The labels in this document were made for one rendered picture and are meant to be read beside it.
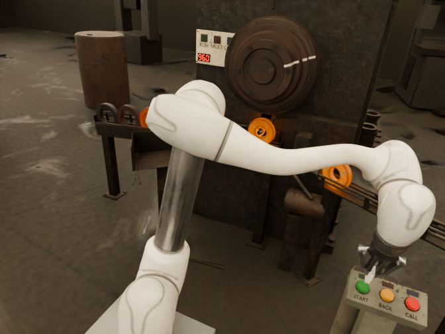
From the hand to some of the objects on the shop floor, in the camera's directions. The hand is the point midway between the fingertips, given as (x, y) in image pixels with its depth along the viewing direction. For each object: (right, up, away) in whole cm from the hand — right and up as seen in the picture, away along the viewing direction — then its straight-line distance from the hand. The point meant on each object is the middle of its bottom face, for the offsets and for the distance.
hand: (369, 274), depth 101 cm
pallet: (+67, +65, +268) cm, 284 cm away
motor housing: (-4, -27, +93) cm, 97 cm away
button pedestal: (+4, -61, +33) cm, 69 cm away
